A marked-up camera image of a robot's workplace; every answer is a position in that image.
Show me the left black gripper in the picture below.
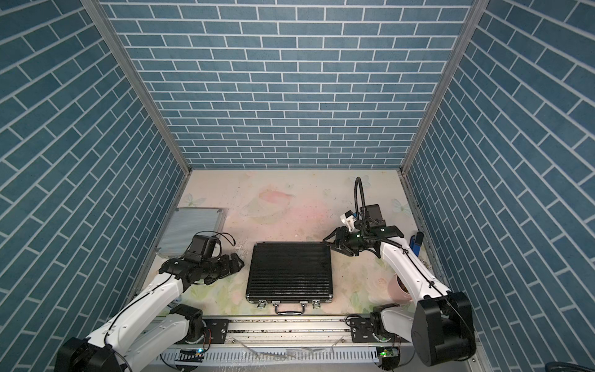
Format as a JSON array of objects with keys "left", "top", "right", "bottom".
[{"left": 200, "top": 251, "right": 246, "bottom": 283}]

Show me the black poker set case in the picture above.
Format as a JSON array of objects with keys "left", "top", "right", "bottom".
[{"left": 246, "top": 242, "right": 334, "bottom": 316}]

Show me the silver aluminium poker case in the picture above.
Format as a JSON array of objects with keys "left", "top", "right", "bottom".
[{"left": 156, "top": 207, "right": 226, "bottom": 258}]

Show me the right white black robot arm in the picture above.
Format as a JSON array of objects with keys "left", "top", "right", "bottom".
[{"left": 323, "top": 226, "right": 477, "bottom": 367}]

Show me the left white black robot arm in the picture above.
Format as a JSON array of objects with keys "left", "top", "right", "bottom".
[{"left": 54, "top": 254, "right": 244, "bottom": 371}]

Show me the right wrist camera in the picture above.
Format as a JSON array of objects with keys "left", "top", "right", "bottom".
[{"left": 340, "top": 204, "right": 386, "bottom": 233}]

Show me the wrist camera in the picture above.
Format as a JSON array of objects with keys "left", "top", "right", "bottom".
[
  {"left": 182, "top": 235, "right": 222, "bottom": 264},
  {"left": 340, "top": 204, "right": 386, "bottom": 233}
]

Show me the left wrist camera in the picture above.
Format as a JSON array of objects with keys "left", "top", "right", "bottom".
[{"left": 182, "top": 235, "right": 222, "bottom": 264}]

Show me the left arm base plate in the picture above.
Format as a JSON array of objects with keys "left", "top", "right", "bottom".
[{"left": 183, "top": 319, "right": 230, "bottom": 345}]

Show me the aluminium front rail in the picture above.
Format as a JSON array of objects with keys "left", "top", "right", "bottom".
[{"left": 139, "top": 315, "right": 480, "bottom": 350}]

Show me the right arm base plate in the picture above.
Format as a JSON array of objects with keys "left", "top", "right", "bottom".
[{"left": 344, "top": 315, "right": 409, "bottom": 344}]

